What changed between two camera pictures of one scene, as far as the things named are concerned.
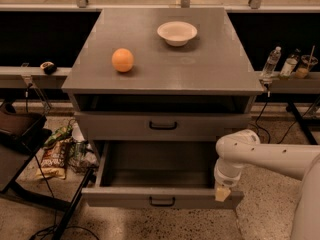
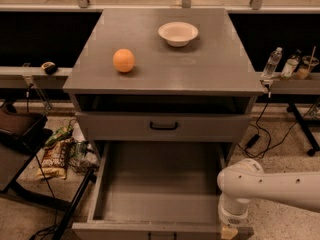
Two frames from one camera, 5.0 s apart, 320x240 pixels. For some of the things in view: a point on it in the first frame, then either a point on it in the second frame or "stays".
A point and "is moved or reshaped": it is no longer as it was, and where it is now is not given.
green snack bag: x=63 y=133 stays
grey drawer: x=156 y=174 is moved or reshaped
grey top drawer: x=158 y=126 stays
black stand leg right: x=303 y=125 stays
